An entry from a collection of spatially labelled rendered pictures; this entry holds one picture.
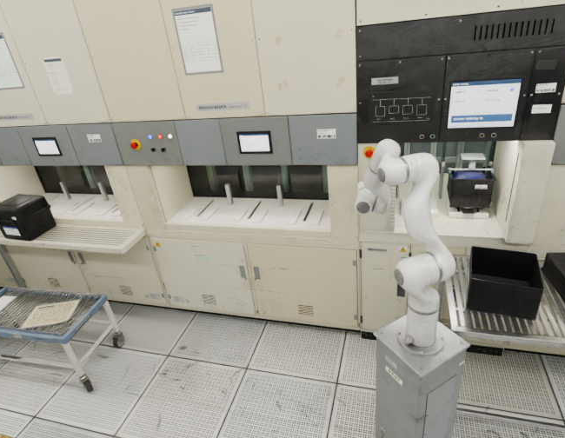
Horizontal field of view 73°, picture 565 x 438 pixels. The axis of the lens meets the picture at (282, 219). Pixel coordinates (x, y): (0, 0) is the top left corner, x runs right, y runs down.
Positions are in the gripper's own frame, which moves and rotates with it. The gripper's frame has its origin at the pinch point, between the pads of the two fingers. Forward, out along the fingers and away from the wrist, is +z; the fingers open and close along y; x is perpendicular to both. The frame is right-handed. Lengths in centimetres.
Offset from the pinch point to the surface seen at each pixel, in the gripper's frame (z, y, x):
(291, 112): 3, -40, 37
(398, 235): 2.5, 16.5, -35.3
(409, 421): -82, 24, -78
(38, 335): -73, -193, -74
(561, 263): -18, 91, -34
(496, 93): 2, 56, 42
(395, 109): 2.5, 12.3, 36.7
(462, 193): 23, 51, -17
